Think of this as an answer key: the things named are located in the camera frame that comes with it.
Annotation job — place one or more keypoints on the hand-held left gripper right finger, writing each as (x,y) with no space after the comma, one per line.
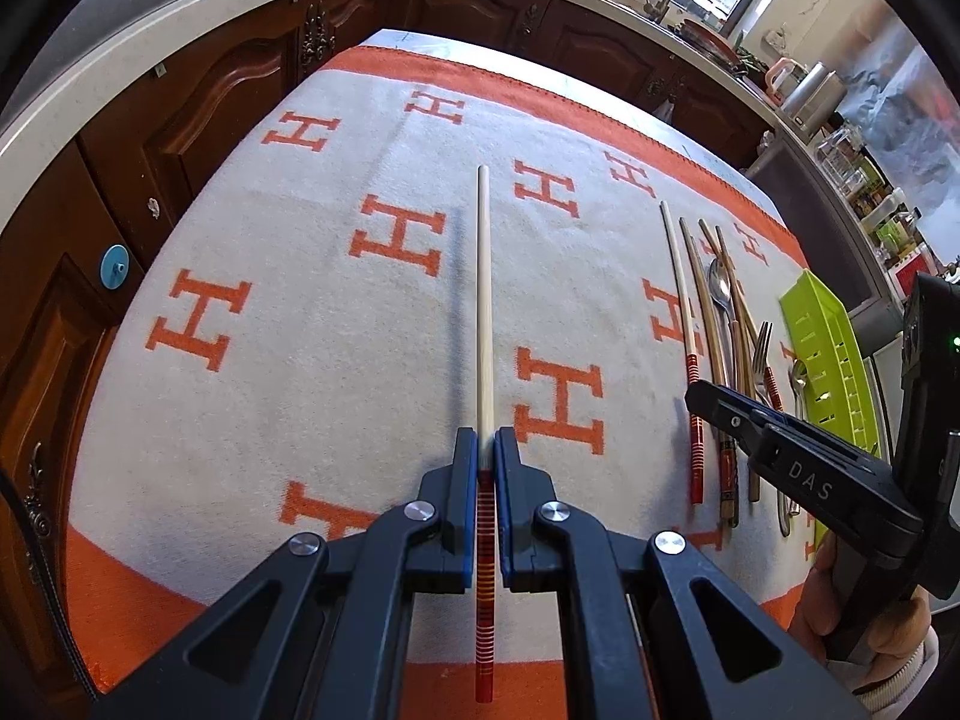
(600,615)

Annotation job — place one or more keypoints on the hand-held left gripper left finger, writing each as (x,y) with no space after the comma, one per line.
(360,615)

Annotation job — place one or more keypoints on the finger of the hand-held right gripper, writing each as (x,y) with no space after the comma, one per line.
(810,487)

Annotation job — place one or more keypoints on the green plastic tray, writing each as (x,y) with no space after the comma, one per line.
(825,330)

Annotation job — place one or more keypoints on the steel fork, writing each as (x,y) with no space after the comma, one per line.
(763,345)

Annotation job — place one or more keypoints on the person's right hand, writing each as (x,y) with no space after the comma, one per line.
(810,615)

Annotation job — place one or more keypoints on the orange white printed blanket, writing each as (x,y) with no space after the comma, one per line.
(300,390)

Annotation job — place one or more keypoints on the dark glass-front appliance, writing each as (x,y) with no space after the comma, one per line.
(810,210)

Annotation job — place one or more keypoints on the row of jars and bottles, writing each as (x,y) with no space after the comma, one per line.
(836,150)

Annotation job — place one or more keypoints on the pink white kettle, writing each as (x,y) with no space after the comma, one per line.
(780,75)

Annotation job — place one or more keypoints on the hanging plastic bag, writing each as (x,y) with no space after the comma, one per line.
(664,109)

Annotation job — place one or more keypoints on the blue round knob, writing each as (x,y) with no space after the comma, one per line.
(114,268)

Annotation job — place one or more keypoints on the red wok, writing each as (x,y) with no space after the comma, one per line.
(709,37)

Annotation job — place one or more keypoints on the grey metal panel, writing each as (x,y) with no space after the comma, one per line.
(112,15)

